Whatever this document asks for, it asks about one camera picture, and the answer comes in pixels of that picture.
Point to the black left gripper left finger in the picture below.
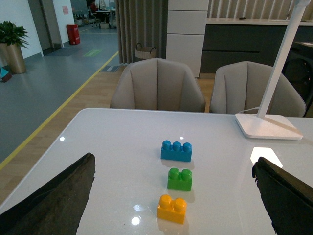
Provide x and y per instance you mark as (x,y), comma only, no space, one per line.
(55,208)

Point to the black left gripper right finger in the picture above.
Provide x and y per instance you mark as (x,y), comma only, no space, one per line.
(287,200)

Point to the yellow two-stud block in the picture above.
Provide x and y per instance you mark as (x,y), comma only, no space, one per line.
(173,210)

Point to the green two-stud block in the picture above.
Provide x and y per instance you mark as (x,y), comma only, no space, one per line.
(179,180)

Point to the blue three-stud block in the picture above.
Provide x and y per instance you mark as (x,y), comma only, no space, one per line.
(176,151)

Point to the white desk lamp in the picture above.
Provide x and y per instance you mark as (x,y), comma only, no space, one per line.
(262,125)

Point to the beige right chair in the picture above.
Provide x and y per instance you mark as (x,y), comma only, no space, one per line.
(241,86)

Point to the beige chair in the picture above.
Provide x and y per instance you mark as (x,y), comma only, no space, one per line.
(158,84)
(241,86)

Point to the beige left chair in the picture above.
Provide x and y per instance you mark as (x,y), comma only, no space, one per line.
(158,84)

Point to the dark counter cabinet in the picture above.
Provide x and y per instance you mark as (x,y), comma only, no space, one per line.
(227,42)

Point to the potted green plant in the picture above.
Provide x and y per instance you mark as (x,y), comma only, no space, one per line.
(12,39)

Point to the red bin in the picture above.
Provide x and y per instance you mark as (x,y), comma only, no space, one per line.
(73,34)

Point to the white drawer cabinet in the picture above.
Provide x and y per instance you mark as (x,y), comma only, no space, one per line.
(186,25)

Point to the woven basket with handles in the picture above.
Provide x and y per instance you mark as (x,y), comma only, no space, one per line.
(145,52)

